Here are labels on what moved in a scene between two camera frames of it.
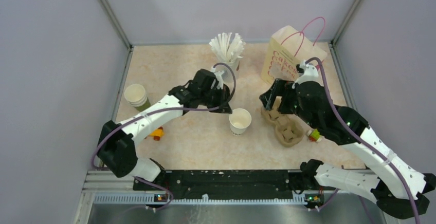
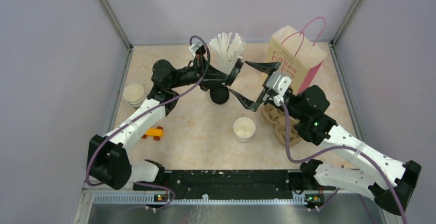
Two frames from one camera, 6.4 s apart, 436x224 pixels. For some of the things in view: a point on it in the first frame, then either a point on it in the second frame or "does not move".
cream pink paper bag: (287, 48) does not move
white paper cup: (239, 120) → (244, 128)
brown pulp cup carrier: (289, 131) does not move
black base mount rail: (188, 184) does not move
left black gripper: (222, 98) → (213, 77)
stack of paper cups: (136, 95) does not move
